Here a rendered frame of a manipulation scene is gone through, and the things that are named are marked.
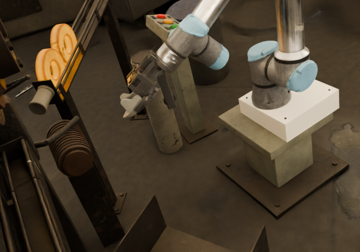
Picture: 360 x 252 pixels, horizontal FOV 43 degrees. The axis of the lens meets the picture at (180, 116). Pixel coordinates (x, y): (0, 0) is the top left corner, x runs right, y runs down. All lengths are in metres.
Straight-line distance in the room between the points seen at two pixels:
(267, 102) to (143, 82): 0.60
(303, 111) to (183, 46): 0.61
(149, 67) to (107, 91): 1.56
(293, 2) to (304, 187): 0.79
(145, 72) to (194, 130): 1.01
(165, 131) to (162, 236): 1.10
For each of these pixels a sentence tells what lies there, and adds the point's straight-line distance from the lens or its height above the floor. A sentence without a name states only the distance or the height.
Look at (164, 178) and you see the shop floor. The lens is 2.13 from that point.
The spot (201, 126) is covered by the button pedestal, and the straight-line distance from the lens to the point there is 2.29.
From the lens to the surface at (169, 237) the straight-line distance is 1.10.
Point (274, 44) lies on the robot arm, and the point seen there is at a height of 0.61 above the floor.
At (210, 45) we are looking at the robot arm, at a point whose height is 0.82.
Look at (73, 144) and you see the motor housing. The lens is 1.60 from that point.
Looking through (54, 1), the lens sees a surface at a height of 0.22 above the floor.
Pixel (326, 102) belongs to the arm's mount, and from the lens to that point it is 1.79.
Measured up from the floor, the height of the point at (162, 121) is 0.20.
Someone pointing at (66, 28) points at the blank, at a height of 0.77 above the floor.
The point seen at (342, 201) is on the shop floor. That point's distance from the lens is 1.92.
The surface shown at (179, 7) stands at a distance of 2.58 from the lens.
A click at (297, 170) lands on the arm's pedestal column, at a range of 1.97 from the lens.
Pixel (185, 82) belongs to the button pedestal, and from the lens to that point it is 2.13.
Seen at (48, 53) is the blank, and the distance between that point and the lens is 1.68.
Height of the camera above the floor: 1.45
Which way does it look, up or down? 36 degrees down
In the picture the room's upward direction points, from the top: 16 degrees counter-clockwise
